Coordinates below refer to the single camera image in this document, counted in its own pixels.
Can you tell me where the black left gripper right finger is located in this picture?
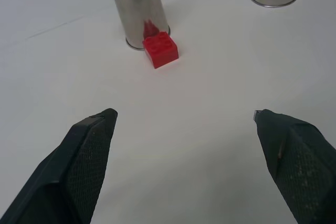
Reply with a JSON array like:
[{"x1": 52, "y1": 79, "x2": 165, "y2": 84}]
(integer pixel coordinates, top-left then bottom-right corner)
[{"x1": 253, "y1": 109, "x2": 336, "y2": 224}]

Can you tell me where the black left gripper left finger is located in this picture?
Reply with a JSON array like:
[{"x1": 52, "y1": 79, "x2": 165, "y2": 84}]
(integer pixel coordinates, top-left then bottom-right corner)
[{"x1": 0, "y1": 108, "x2": 119, "y2": 224}]

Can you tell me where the red toy building brick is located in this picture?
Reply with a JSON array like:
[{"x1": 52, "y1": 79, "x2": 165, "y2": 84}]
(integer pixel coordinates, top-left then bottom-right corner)
[{"x1": 142, "y1": 31, "x2": 180, "y2": 70}]

